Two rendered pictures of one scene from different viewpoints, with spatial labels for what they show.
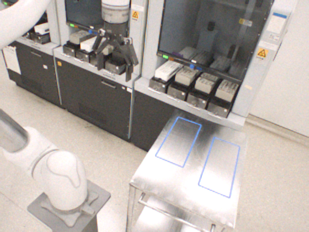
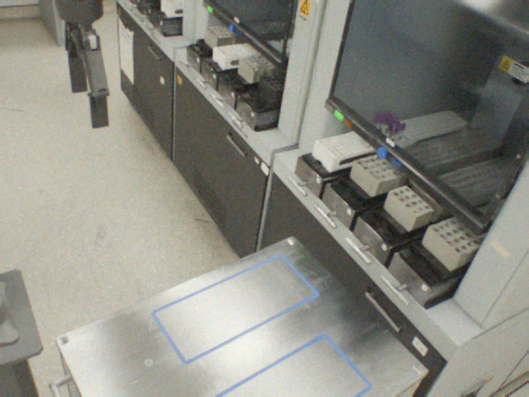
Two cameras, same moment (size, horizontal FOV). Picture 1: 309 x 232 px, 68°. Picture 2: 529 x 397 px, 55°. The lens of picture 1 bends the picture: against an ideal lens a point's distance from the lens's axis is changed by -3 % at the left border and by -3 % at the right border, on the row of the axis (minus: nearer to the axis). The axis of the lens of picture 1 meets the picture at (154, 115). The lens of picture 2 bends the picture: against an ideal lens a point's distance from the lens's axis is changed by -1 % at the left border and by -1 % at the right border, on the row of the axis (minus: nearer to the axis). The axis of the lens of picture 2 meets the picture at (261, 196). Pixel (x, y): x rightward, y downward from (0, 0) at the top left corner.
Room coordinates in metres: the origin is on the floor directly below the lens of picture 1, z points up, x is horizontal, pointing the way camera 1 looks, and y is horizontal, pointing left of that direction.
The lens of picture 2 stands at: (0.29, -0.53, 1.70)
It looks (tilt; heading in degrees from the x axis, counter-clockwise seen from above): 39 degrees down; 31
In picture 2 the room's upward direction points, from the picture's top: 9 degrees clockwise
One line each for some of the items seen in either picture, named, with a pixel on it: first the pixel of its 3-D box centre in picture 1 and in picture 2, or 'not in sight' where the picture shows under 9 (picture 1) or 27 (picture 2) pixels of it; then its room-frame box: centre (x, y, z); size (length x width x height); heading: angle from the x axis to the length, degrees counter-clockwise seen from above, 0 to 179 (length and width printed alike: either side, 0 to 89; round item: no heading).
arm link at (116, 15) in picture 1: (115, 11); not in sight; (0.81, 0.18, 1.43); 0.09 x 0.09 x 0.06
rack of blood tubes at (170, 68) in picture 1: (169, 69); (359, 148); (1.63, -0.06, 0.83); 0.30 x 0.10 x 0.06; 156
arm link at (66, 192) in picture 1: (63, 176); not in sight; (0.53, 0.31, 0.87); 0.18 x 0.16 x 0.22; 60
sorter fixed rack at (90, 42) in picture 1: (96, 43); (250, 56); (1.91, 0.59, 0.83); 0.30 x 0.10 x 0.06; 156
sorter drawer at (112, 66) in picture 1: (134, 54); (317, 97); (1.91, 0.25, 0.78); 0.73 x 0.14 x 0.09; 156
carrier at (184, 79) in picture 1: (182, 79); (366, 179); (1.47, -0.16, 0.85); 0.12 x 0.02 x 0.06; 67
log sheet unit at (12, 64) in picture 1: (10, 58); (124, 50); (2.14, 1.62, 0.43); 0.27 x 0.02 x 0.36; 66
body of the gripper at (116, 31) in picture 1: (115, 33); (80, 20); (0.81, 0.18, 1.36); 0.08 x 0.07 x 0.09; 66
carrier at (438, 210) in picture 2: (207, 81); (425, 202); (1.50, -0.34, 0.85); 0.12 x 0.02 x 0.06; 66
